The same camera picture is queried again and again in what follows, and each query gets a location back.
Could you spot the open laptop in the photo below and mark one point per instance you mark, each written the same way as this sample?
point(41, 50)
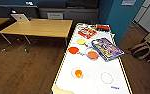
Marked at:
point(20, 17)

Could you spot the red orange flat item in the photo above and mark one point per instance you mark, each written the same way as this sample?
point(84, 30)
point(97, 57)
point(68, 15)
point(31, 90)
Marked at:
point(73, 50)

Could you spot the orange bowl pale rim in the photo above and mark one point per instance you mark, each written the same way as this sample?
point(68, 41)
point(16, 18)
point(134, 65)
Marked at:
point(92, 54)

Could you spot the red game box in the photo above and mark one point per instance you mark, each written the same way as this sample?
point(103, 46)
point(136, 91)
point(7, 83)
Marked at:
point(87, 32)

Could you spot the small orange plastic bowl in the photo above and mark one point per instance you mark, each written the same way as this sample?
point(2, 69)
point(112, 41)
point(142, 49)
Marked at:
point(78, 72)

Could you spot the white activity table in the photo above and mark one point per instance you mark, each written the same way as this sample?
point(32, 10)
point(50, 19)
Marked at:
point(91, 73)

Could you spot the colourful board game box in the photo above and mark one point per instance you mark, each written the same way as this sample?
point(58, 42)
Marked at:
point(107, 49)

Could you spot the long grey sofa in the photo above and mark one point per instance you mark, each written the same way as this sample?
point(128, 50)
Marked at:
point(77, 13)

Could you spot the black red flat item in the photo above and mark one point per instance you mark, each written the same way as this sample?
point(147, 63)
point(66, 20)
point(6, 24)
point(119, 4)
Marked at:
point(103, 27)

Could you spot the light grey sofa pillow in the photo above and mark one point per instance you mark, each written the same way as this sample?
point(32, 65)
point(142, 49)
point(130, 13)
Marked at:
point(55, 15)

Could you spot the dark sofa back cushion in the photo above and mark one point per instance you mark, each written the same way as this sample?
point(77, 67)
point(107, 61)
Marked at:
point(82, 3)

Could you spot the small white ledge item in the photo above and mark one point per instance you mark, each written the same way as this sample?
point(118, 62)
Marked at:
point(29, 3)

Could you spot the brown backpack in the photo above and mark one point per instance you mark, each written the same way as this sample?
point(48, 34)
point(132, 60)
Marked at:
point(141, 51)

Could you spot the dark low sofa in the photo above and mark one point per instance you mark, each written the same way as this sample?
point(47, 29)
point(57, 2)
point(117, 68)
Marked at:
point(7, 12)

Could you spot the small beige wall poster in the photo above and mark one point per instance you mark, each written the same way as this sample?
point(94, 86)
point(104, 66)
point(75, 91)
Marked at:
point(128, 2)

